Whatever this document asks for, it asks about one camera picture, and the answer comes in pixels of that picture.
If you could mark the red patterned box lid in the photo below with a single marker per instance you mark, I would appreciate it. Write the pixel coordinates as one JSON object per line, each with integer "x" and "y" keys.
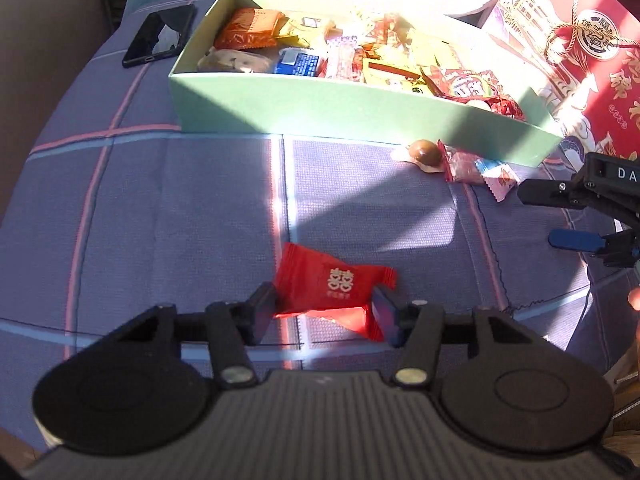
{"x": 615, "y": 85}

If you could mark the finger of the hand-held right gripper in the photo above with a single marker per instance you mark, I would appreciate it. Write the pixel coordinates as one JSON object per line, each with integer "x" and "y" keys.
{"x": 575, "y": 240}
{"x": 545, "y": 192}

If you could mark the light green cardboard box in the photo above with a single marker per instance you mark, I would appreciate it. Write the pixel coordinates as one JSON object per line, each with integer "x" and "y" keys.
{"x": 325, "y": 105}

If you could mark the pile of mixed snack packets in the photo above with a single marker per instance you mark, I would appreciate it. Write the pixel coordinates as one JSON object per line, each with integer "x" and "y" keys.
{"x": 390, "y": 65}

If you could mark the pink candy packet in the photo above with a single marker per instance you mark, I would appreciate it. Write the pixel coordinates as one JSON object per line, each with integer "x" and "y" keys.
{"x": 462, "y": 167}

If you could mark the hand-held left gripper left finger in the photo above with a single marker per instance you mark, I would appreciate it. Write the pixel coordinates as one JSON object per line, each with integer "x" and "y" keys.
{"x": 262, "y": 310}

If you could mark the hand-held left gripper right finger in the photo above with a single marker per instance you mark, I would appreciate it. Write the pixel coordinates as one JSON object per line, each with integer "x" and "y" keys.
{"x": 385, "y": 320}

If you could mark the red candy packet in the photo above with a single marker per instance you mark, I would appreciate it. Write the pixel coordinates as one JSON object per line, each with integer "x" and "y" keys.
{"x": 325, "y": 280}

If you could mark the brown egg snack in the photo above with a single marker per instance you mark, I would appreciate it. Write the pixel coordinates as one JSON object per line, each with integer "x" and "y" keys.
{"x": 424, "y": 152}

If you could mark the person's right hand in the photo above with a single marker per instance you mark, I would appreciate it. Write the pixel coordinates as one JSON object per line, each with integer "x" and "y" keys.
{"x": 635, "y": 300}

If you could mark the black smartphone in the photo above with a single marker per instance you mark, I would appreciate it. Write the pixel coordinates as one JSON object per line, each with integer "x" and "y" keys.
{"x": 160, "y": 35}

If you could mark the white blue candy packet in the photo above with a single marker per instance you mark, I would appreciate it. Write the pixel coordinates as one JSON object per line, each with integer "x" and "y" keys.
{"x": 500, "y": 177}

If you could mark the orange snack packet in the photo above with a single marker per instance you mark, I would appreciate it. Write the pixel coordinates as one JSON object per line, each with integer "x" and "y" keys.
{"x": 247, "y": 30}

